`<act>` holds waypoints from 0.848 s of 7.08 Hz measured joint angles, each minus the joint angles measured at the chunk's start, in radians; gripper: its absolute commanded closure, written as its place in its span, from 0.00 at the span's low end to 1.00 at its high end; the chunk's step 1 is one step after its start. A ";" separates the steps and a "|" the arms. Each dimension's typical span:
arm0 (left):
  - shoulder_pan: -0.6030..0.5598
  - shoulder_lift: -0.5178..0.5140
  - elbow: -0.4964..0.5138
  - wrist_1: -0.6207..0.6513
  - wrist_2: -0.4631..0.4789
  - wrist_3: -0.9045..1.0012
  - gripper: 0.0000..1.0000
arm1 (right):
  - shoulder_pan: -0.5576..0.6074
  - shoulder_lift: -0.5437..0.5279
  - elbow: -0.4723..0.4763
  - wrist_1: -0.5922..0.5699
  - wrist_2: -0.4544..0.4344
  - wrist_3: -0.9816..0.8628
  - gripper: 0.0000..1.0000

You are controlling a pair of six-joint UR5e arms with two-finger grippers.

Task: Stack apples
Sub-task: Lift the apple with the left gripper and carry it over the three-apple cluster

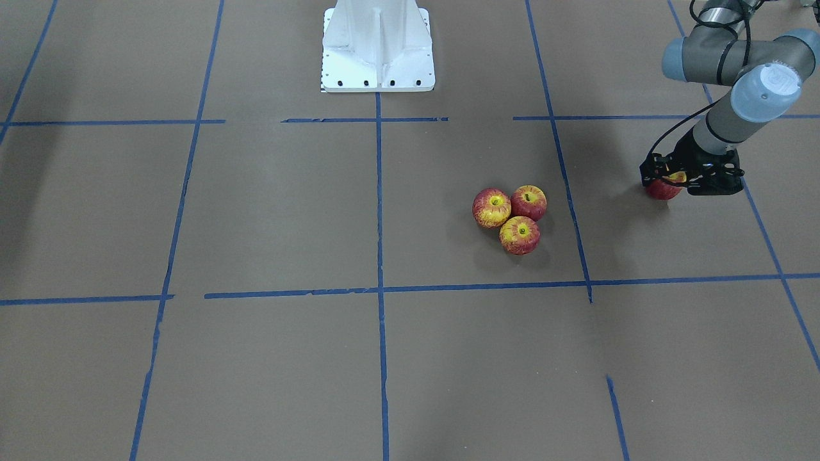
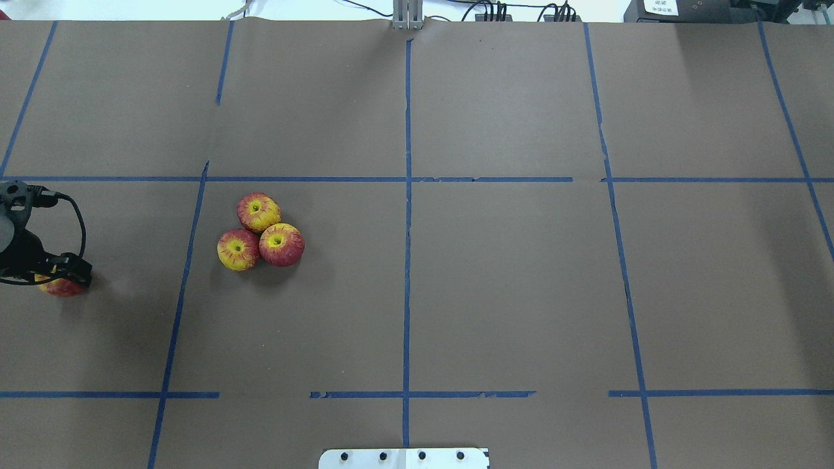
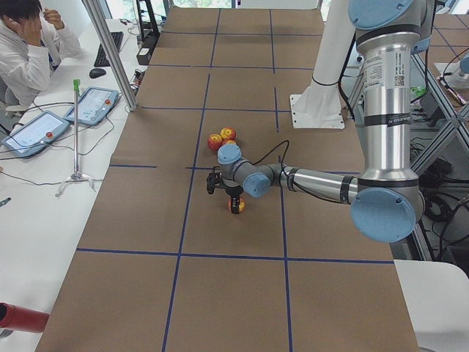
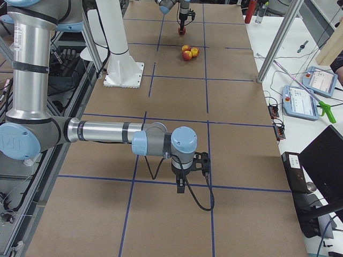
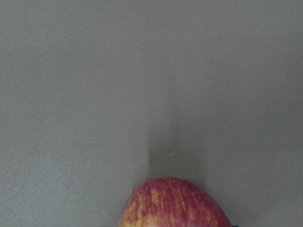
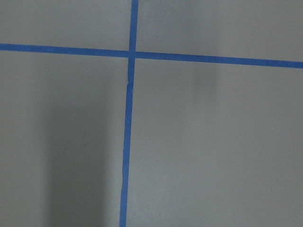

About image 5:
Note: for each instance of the carried red yellow apple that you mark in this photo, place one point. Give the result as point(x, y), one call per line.
point(171, 202)

